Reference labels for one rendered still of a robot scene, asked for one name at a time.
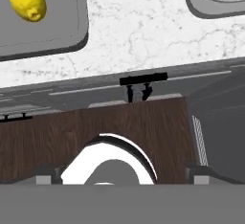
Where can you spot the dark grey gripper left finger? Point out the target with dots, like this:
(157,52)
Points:
(48,173)

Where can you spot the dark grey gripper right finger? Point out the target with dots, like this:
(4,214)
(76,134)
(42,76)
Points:
(199,172)

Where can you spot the yellow lemon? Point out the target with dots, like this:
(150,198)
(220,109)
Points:
(28,0)

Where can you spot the white and black round object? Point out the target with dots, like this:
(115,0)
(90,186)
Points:
(95,161)

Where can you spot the grey drawer front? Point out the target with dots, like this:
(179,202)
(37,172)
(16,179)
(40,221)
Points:
(95,92)
(22,109)

